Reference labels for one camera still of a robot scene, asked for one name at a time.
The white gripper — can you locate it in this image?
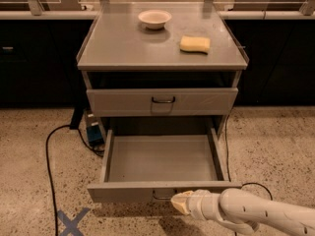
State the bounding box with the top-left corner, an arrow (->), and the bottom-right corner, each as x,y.
170,190 -> 222,221

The black cable right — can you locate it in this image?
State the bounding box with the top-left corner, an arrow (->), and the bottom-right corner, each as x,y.
223,114 -> 274,236

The white ceramic bowl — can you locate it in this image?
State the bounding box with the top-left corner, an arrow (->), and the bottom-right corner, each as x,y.
138,10 -> 172,30

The black cable left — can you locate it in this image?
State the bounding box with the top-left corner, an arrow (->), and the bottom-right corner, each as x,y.
45,124 -> 105,236

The grey drawer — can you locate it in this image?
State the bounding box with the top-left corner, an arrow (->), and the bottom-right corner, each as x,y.
87,88 -> 238,117
88,129 -> 241,203

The black cable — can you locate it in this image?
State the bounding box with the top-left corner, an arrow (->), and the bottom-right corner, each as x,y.
223,114 -> 274,236
45,124 -> 105,236

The blue power box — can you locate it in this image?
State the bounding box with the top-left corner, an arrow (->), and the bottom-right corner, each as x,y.
85,110 -> 104,147

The yellow sponge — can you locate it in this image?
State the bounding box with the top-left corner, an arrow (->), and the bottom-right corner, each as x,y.
180,35 -> 211,53

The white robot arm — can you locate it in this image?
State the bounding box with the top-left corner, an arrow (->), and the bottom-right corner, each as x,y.
171,189 -> 315,236

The grey metal drawer cabinet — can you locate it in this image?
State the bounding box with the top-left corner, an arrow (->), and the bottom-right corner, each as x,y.
78,2 -> 248,136

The blue tape cross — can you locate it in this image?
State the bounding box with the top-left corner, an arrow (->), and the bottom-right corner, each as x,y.
57,207 -> 90,236

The grey top drawer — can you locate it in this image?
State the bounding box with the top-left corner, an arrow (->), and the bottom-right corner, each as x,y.
87,88 -> 238,117

